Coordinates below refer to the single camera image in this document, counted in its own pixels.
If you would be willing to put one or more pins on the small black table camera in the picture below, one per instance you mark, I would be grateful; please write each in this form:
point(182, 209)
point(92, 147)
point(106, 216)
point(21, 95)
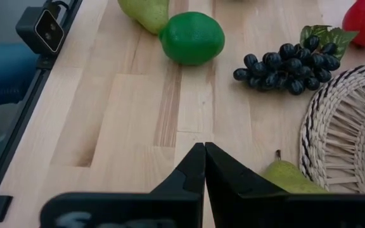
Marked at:
point(43, 30)

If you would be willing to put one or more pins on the small yellow-green pear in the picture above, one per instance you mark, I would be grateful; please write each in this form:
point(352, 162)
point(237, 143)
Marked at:
point(288, 180)

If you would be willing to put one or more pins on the black aluminium table frame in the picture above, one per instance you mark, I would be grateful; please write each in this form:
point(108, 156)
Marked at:
point(17, 126)

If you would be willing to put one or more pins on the large green lime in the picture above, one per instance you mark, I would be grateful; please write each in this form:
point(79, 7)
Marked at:
point(192, 38)

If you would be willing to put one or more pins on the large speckled green pear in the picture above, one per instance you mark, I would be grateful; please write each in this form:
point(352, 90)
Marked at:
point(147, 12)

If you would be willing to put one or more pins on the person's leg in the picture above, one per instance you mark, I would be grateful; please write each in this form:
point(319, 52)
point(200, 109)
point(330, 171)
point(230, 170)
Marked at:
point(2, 76)

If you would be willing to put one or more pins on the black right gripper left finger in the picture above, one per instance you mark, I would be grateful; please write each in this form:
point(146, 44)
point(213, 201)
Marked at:
point(176, 206)

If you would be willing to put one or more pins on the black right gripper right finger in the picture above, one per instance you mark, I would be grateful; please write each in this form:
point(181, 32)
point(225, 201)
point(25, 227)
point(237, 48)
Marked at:
point(233, 202)

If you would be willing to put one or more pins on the black grape bunch with leaves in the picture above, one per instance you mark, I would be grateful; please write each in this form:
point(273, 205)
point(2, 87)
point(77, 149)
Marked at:
point(290, 66)

